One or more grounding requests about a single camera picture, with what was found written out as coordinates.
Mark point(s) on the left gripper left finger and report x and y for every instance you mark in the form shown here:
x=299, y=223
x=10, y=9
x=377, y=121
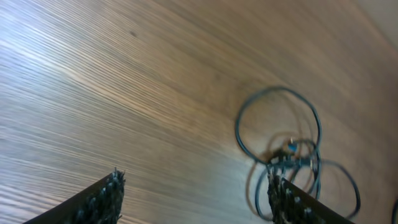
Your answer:
x=100, y=203

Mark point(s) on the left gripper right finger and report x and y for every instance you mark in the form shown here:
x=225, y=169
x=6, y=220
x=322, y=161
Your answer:
x=290, y=204

